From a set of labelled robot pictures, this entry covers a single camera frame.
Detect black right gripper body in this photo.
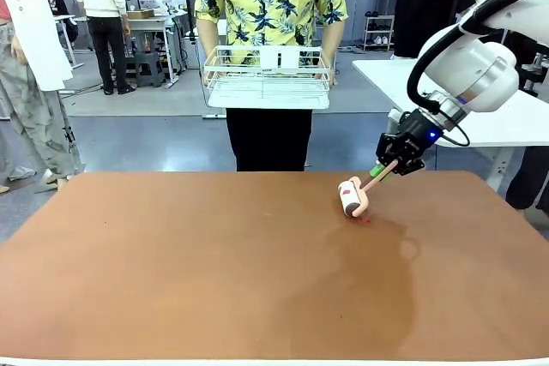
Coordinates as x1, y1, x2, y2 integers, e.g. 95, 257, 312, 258
376, 108, 443, 177

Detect pink handled lint roller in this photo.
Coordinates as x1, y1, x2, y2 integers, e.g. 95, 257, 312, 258
337, 159, 400, 219

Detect white plastic drip tray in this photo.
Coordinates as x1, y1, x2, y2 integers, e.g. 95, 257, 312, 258
207, 78, 331, 111

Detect white plastic cutlery holder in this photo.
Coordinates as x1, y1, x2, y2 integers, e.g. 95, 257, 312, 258
260, 46, 300, 69

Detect white wire dish rack wooden handles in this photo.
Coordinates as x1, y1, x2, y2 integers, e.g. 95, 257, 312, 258
202, 45, 334, 104

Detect person's left forearm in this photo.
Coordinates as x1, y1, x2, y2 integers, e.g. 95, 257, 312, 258
320, 18, 347, 75

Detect person's right forearm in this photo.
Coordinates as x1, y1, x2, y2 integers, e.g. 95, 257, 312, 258
196, 17, 220, 78

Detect person's left hand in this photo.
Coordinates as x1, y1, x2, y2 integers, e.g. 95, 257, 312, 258
321, 63, 338, 87

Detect large white side table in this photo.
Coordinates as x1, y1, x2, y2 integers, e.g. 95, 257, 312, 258
352, 59, 549, 192

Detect white shoe rack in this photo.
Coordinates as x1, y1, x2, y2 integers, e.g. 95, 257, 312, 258
363, 14, 395, 52

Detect bystander in dark trousers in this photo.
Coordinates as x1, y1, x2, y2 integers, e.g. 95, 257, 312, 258
505, 146, 549, 213

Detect black hanging coat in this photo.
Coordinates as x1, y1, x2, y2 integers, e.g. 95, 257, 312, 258
393, 0, 477, 60

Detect black plastic step stool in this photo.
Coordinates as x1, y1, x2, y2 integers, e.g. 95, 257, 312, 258
134, 51, 166, 88

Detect white background workbench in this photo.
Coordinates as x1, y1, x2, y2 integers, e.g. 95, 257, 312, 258
126, 9, 190, 84

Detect seated bystander in black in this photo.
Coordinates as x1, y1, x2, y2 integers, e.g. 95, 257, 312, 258
40, 0, 81, 45

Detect bystander in white jacket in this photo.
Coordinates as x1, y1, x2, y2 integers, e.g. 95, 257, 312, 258
0, 0, 86, 194

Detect thin black cable loop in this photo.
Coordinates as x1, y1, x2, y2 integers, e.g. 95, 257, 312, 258
441, 123, 471, 147

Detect thick black cable conduit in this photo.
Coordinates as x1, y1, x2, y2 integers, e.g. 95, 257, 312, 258
406, 0, 549, 110

